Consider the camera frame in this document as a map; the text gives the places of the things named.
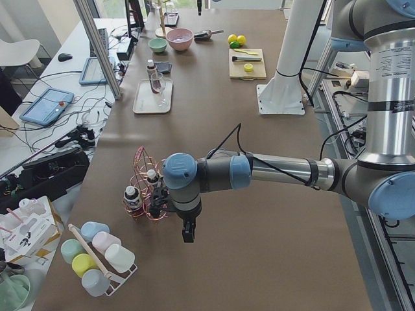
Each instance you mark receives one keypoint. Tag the white yellow cardboard box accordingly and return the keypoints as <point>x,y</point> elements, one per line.
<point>31,231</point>

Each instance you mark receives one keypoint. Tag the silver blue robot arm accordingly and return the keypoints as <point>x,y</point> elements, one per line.
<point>380,179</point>

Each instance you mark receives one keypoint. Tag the blue teach pendant far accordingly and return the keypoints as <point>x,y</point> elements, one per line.
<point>92,73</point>

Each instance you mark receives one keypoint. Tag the yellow plastic knife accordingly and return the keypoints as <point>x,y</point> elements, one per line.
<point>246,52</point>

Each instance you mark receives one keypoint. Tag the black framed metal tray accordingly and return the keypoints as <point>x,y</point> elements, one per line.
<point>171,19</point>

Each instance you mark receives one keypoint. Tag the green plastic cup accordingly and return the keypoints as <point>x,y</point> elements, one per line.
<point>70,249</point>

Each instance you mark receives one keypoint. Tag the tea bottle white cap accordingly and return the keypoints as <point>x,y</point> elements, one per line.
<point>151,68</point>

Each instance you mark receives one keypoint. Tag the aluminium frame post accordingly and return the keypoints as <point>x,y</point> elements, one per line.
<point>88,22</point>

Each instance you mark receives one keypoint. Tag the bamboo cutting board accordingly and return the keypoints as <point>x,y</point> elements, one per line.
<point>236,69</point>

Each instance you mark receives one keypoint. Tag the pink bowl with ice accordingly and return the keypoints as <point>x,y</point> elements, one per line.
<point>180,39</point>

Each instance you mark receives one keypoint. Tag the wooden cup tree stand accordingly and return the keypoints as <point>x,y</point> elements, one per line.
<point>163,30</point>

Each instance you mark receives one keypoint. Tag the blue teach pendant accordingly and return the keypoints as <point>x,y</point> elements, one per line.
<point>47,107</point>
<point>92,73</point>

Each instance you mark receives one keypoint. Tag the blue teach pendant near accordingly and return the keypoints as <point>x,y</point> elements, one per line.
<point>47,107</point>

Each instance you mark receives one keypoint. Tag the yellow half lemon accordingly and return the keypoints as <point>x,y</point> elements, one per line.
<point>248,67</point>

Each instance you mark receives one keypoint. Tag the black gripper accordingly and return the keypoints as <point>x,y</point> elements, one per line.
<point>186,216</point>

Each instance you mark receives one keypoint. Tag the clear wine glass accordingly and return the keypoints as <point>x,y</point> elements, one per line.
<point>159,84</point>

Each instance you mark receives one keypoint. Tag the white rabbit tray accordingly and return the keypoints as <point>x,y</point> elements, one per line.
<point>147,102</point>

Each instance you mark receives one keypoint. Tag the steel ice scoop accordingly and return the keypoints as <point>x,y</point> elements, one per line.
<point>206,34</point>

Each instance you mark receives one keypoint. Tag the black monitor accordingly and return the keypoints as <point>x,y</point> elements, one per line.
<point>134,17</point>

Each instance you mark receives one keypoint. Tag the copper wire bottle basket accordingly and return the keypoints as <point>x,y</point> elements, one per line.
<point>141,164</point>

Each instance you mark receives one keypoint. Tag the white cup rack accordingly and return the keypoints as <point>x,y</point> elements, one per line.
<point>116,279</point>

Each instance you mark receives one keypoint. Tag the mint green bowl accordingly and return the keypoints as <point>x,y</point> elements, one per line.
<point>157,45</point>

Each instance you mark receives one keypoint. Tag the steel muddler rod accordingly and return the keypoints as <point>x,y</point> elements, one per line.
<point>245,59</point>

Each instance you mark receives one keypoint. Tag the yellow lemon near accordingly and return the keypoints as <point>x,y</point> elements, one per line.
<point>232,38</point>

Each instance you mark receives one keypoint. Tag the pink plastic cup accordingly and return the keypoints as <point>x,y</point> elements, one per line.
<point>103,240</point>

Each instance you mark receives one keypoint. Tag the black computer mouse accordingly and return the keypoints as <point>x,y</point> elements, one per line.
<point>62,57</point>

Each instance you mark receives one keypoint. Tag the white plastic cup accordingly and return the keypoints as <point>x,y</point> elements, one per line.
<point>120,258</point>

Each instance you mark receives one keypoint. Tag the pale blue plastic cup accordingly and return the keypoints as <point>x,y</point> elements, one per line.
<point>95,283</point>

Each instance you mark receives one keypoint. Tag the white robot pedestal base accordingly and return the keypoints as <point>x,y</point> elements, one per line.
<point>282,95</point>

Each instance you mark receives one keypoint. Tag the yellow plastic cup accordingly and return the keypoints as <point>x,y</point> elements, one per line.
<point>82,263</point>

